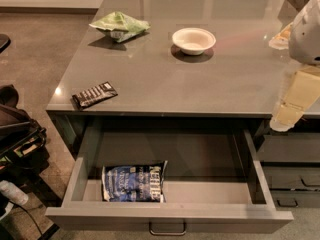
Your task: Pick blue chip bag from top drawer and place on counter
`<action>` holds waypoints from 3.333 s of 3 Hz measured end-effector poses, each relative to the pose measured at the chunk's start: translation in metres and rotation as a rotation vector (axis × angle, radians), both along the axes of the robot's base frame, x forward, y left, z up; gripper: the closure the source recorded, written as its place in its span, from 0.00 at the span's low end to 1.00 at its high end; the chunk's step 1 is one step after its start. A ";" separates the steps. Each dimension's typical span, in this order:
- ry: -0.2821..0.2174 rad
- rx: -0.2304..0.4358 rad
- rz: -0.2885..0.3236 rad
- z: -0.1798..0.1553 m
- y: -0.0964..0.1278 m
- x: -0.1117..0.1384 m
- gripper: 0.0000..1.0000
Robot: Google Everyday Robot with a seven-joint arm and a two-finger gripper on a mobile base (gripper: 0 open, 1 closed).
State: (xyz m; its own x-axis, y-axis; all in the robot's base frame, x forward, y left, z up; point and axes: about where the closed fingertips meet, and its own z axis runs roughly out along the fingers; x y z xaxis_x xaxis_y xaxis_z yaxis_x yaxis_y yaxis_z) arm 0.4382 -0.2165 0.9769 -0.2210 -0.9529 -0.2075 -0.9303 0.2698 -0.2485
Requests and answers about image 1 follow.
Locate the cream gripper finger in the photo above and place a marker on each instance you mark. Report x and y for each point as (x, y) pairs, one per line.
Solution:
(300, 94)
(281, 40)

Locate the blue chip bag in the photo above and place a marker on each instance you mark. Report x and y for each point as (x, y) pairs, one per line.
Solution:
(133, 183)

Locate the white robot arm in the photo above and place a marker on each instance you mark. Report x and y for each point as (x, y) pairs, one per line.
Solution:
(302, 40)

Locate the open grey top drawer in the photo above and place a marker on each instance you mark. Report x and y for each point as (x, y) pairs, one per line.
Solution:
(213, 181)

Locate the grey counter cabinet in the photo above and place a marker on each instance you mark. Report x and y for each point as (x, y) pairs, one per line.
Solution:
(240, 76)

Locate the green chip bag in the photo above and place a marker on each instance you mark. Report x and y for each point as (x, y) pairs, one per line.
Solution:
(120, 26)

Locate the black bag on floor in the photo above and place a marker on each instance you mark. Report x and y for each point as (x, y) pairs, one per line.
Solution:
(20, 135)

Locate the grey lower right drawers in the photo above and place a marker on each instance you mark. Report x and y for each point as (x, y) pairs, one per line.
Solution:
(291, 164)

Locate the white paper bowl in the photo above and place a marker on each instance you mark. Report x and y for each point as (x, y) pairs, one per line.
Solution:
(193, 41)

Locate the black snack bar wrapper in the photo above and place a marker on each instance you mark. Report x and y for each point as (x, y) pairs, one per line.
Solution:
(94, 95)

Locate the white bottle on floor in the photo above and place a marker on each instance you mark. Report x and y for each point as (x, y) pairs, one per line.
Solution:
(13, 193)

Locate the metal drawer handle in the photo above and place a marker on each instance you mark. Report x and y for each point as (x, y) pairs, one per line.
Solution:
(167, 229)

